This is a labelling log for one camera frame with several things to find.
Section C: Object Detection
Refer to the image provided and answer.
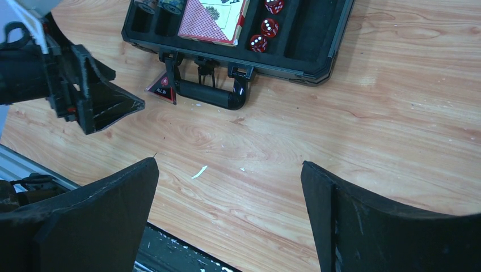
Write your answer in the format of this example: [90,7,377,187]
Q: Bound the red dice in case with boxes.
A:
[249,0,285,53]

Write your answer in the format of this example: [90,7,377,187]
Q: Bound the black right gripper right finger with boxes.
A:
[301,161,480,271]

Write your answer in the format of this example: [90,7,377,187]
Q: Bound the brown poker chip stack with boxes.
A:
[133,0,158,14]

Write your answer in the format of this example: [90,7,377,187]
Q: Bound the black triangular all-in button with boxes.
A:
[145,70,177,105]

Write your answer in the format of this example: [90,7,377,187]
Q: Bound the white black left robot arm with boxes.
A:
[1,14,145,135]

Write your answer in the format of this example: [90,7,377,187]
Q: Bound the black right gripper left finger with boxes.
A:
[1,158,159,271]

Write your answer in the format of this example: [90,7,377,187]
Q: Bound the red playing card deck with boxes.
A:
[178,0,250,47]

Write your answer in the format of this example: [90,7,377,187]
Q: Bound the dark green poker chip stack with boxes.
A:
[158,0,186,15]

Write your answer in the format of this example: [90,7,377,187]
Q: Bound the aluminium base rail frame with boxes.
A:
[1,145,237,271]

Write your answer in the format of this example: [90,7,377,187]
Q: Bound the black poker set case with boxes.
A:
[121,1,353,110]

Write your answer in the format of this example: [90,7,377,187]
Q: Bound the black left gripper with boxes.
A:
[0,13,146,136]

